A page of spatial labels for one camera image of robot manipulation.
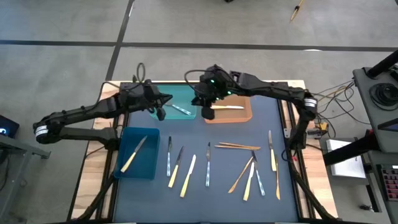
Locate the grey side desk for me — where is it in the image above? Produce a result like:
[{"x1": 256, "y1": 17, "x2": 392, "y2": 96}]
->
[{"x1": 362, "y1": 152, "x2": 398, "y2": 224}]

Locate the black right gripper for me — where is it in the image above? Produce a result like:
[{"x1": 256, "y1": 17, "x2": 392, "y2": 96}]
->
[{"x1": 192, "y1": 90, "x2": 231, "y2": 121}]

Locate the dark blue plastic bin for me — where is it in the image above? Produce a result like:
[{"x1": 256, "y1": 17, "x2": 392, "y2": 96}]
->
[{"x1": 113, "y1": 126, "x2": 161, "y2": 180}]

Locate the black box with blue light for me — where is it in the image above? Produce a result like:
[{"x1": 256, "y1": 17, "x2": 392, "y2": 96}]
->
[{"x1": 0, "y1": 114, "x2": 20, "y2": 139}]

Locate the grey equipment cart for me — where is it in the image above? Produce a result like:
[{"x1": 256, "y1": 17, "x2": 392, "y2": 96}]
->
[{"x1": 352, "y1": 63, "x2": 398, "y2": 153}]

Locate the wooden chopstick utensil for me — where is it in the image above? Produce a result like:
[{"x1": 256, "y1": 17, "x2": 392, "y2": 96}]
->
[{"x1": 218, "y1": 141, "x2": 261, "y2": 150}]

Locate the black pole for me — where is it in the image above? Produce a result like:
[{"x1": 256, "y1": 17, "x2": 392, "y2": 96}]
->
[{"x1": 366, "y1": 49, "x2": 398, "y2": 79}]

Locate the floor cable bundle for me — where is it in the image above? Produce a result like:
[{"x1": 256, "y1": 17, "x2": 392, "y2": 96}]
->
[{"x1": 306, "y1": 79, "x2": 373, "y2": 126}]

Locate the yellow hanging cable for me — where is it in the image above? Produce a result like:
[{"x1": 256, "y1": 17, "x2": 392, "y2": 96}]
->
[{"x1": 290, "y1": 0, "x2": 305, "y2": 22}]

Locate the black camera cable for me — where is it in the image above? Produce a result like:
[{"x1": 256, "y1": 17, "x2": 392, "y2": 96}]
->
[
  {"x1": 136, "y1": 62, "x2": 147, "y2": 84},
  {"x1": 184, "y1": 70, "x2": 208, "y2": 94}
]

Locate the orange translucent plastic bin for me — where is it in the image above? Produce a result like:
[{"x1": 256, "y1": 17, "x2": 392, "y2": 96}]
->
[{"x1": 203, "y1": 93, "x2": 254, "y2": 124}]

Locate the white paper box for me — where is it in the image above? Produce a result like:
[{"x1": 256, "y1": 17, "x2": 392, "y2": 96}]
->
[{"x1": 325, "y1": 138, "x2": 367, "y2": 179}]

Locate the black metal table frame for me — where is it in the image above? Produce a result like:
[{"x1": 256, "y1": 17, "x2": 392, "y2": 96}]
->
[{"x1": 67, "y1": 74, "x2": 338, "y2": 224}]

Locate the teal translucent plastic bin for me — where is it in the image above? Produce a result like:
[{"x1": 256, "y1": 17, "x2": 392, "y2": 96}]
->
[{"x1": 149, "y1": 85, "x2": 198, "y2": 121}]

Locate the black left camera cable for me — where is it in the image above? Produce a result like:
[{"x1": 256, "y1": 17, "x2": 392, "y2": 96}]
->
[{"x1": 136, "y1": 62, "x2": 147, "y2": 84}]

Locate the black coiled cable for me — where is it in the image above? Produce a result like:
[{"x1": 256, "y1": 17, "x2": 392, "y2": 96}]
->
[{"x1": 369, "y1": 82, "x2": 398, "y2": 111}]

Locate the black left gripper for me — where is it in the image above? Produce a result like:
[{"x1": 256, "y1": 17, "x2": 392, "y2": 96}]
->
[{"x1": 141, "y1": 79, "x2": 173, "y2": 121}]

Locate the black right camera cable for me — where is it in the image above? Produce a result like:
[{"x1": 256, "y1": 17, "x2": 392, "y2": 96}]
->
[{"x1": 184, "y1": 70, "x2": 208, "y2": 94}]

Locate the grey metal cart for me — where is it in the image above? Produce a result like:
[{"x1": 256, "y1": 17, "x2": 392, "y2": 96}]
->
[{"x1": 0, "y1": 134, "x2": 52, "y2": 224}]

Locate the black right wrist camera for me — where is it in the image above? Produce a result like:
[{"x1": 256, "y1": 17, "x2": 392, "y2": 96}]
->
[{"x1": 198, "y1": 65, "x2": 229, "y2": 94}]

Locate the keypad panel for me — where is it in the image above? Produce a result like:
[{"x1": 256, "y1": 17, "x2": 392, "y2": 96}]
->
[{"x1": 381, "y1": 164, "x2": 398, "y2": 202}]

